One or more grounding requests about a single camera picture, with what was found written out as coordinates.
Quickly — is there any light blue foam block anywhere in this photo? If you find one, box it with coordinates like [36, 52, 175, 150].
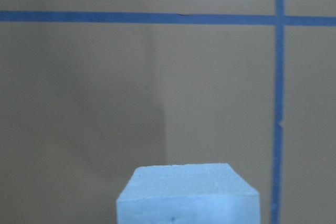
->
[116, 163, 261, 223]

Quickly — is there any brown paper table cover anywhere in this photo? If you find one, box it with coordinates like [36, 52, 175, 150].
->
[1, 0, 335, 223]

